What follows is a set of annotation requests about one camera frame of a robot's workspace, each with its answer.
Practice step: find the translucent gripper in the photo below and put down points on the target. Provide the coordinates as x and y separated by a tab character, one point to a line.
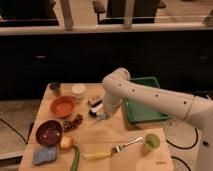
108	108

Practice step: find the small blue-grey towel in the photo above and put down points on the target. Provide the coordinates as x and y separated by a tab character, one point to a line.
103	116

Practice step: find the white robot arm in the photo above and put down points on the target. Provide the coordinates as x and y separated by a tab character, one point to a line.
194	110

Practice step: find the black and white brush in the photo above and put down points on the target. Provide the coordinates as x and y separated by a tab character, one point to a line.
94	110

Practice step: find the green plastic tray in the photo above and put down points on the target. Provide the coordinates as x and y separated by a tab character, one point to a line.
139	113

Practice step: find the white cup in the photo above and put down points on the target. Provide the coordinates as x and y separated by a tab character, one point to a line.
78	90

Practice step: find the brown nut cluster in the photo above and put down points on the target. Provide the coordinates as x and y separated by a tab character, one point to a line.
74	124

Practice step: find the orange bowl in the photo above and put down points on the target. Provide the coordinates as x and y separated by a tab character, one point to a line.
62	106

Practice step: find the yellow onion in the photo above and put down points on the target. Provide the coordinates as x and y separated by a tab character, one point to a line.
66	142

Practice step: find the green cup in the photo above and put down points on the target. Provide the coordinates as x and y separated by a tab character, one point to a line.
152	142

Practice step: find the dark red bowl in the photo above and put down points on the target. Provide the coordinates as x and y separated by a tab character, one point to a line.
49	133

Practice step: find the blue sponge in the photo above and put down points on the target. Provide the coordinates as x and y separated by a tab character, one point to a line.
44	155

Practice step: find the dark handled brush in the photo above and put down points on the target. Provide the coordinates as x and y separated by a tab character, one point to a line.
94	100

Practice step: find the yellow handled fork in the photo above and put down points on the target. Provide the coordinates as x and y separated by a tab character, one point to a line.
114	150

